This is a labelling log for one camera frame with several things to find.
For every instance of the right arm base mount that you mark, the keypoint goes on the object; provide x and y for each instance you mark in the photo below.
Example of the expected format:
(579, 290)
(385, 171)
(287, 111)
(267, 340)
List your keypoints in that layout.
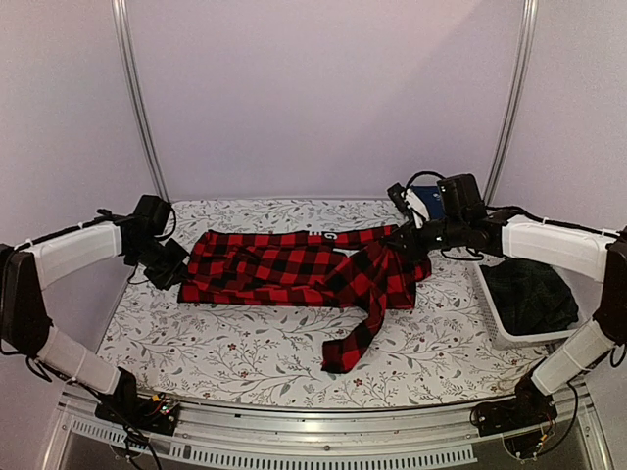
(528, 407)

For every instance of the dark green plaid garment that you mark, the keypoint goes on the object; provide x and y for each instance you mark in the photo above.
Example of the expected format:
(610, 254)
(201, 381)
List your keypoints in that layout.
(530, 297)

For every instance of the aluminium frame post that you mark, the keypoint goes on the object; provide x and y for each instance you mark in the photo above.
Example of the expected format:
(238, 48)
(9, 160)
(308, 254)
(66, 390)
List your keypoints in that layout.
(132, 79)
(522, 60)

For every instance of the left aluminium frame post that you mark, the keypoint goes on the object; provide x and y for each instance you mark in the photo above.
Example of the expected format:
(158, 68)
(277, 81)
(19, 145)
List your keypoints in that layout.
(132, 79)

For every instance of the folded navy blue shirt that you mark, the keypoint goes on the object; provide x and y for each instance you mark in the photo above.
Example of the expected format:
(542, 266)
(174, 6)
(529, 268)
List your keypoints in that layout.
(431, 201)

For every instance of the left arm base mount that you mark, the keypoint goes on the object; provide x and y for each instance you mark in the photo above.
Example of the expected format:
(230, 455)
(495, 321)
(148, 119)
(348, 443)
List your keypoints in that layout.
(158, 413)

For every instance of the right aluminium frame post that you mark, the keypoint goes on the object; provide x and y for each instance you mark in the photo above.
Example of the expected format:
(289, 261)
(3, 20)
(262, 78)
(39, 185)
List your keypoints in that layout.
(522, 60)

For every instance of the aluminium front rail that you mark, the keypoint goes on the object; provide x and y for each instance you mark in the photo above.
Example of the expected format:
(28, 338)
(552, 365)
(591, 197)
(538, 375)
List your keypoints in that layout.
(219, 435)

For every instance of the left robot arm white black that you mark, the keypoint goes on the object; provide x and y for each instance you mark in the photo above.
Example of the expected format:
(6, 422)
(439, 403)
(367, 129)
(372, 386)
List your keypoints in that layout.
(64, 261)

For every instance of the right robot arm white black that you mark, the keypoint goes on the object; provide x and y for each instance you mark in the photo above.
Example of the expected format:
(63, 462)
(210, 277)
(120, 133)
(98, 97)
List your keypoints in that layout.
(592, 262)

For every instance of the floral patterned table cloth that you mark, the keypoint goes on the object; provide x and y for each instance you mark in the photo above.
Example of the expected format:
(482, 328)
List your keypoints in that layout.
(439, 352)

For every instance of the white plastic laundry basket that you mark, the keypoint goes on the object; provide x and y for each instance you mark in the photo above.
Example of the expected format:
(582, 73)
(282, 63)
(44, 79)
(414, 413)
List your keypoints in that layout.
(501, 339)

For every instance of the red black plaid shirt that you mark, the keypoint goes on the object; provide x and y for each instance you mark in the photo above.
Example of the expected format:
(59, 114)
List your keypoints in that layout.
(371, 269)

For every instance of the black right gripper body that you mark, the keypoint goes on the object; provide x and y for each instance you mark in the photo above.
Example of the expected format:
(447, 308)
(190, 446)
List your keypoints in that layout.
(420, 248)

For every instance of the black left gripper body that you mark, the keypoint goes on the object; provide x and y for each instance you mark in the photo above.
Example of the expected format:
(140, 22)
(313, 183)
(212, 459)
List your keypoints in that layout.
(167, 264)

